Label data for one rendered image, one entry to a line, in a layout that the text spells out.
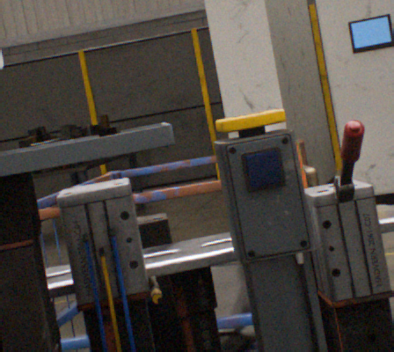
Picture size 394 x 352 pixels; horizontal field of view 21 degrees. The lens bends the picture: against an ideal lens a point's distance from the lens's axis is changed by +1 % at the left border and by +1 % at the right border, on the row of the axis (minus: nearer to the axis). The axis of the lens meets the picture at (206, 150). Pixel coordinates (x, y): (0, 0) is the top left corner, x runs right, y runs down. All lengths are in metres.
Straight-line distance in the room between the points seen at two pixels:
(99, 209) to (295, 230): 0.24
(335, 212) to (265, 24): 7.81
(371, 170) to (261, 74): 1.21
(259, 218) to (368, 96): 7.94
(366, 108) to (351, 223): 7.76
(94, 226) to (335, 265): 0.26
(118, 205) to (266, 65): 7.83
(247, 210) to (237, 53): 8.02
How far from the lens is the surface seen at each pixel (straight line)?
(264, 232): 0.97
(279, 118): 0.96
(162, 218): 1.46
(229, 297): 3.60
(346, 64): 8.89
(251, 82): 8.95
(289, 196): 0.97
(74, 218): 1.11
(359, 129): 1.02
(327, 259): 1.14
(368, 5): 8.89
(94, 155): 0.92
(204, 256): 1.24
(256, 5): 8.94
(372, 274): 1.16
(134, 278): 1.12
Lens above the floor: 1.19
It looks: 3 degrees down
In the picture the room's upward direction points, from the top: 10 degrees counter-clockwise
